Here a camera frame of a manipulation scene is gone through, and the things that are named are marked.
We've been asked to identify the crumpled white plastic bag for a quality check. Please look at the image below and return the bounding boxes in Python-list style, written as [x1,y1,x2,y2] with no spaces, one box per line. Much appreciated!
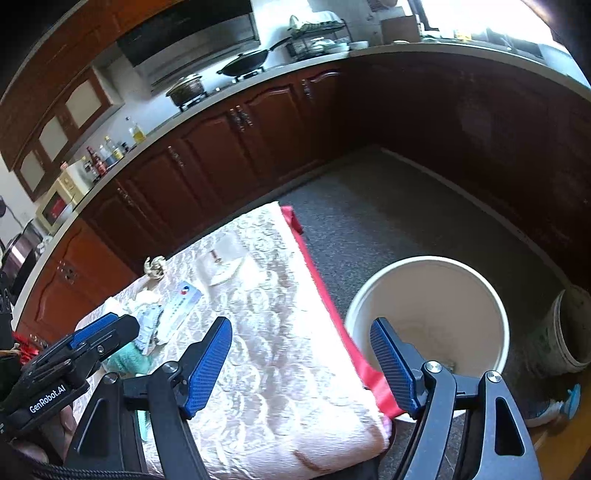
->
[131,303,163,356]

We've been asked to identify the crumpled beige paper ball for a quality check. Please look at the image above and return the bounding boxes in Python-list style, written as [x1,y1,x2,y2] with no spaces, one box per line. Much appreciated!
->
[143,256,166,281]

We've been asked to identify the dark cooking pot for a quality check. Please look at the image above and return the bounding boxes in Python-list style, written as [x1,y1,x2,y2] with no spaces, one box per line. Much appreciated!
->
[166,73,207,110]

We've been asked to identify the red cloth under tablecloth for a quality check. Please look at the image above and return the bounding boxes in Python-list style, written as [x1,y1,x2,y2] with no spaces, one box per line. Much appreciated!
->
[280,206,404,419]

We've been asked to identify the person's left hand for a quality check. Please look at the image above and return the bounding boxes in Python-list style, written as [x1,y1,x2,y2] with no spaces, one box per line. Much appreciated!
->
[6,400,77,466]

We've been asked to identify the purple rice cooker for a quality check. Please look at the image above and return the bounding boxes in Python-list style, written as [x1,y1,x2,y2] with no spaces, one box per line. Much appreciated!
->
[1,220,43,304]

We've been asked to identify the green cloth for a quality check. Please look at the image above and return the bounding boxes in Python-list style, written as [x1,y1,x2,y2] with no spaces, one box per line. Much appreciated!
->
[102,342,151,377]

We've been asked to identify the cardboard box on counter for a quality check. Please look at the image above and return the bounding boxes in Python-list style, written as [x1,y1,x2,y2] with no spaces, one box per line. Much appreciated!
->
[381,16,422,44]

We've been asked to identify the wooden lower kitchen cabinets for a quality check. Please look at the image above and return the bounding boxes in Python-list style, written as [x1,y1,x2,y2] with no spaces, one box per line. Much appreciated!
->
[14,43,590,338]

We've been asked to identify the dirty grey bucket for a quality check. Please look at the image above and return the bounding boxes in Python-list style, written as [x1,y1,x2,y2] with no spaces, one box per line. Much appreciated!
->
[528,285,590,378]

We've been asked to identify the wooden upper wall cabinets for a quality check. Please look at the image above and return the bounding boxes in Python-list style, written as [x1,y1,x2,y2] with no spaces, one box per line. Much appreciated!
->
[1,1,185,200]

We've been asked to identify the blue white card packet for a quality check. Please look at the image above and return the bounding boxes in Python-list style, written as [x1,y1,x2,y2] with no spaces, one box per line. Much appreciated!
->
[158,282,202,337]

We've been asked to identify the black range hood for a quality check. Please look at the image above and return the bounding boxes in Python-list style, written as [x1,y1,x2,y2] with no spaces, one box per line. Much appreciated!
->
[117,0,260,92]

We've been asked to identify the cream microwave oven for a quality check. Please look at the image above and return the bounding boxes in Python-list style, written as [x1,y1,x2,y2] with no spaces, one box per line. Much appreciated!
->
[36,178,90,235]

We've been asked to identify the dish rack with dishes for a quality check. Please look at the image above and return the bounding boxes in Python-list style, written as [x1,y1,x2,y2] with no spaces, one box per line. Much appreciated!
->
[286,11,352,60]

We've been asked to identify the black wok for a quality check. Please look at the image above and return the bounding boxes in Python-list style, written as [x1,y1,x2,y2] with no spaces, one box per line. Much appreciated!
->
[217,36,291,78]

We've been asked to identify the pink lace tablecloth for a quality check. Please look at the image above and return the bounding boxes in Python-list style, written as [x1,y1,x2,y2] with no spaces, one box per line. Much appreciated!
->
[83,202,391,479]

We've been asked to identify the white plastic bucket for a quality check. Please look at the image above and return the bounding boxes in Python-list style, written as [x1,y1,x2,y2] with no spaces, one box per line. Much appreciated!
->
[344,255,512,418]

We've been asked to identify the yellow oil bottle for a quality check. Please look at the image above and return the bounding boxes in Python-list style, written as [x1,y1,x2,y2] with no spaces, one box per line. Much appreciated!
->
[126,116,146,145]

